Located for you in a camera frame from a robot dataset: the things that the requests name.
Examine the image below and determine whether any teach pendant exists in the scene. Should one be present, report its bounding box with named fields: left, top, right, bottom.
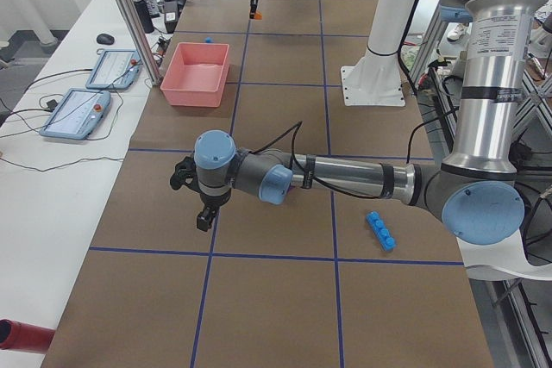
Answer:
left=85, top=49, right=141, bottom=90
left=39, top=88, right=111, bottom=140

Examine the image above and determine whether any black computer mouse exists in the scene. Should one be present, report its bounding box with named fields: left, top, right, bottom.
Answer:
left=96, top=33, right=115, bottom=45

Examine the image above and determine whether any red cylinder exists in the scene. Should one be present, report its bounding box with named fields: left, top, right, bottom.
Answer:
left=1, top=319, right=55, bottom=354

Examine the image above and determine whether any far teach pendant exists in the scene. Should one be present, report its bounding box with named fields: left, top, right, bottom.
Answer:
left=85, top=49, right=141, bottom=90

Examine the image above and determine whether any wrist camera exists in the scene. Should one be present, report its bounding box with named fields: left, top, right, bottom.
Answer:
left=169, top=156, right=199, bottom=192

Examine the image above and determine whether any near teach pendant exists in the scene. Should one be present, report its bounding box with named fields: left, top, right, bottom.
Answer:
left=39, top=88, right=111, bottom=140

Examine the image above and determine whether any black bottle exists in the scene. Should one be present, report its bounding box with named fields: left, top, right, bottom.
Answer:
left=132, top=0, right=154, bottom=34

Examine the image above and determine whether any black power adapter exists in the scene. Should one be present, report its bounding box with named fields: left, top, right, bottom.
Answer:
left=163, top=1, right=179, bottom=34

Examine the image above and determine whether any aluminium frame post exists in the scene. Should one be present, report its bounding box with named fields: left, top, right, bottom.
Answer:
left=116, top=0, right=162, bottom=86

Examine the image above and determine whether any long blue block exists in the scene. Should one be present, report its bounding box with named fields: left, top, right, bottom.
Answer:
left=366, top=211, right=397, bottom=252

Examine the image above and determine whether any white camera stand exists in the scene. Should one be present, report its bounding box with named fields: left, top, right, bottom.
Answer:
left=341, top=0, right=415, bottom=107

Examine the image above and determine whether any pink plastic box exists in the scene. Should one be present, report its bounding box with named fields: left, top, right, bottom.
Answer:
left=160, top=42, right=229, bottom=108

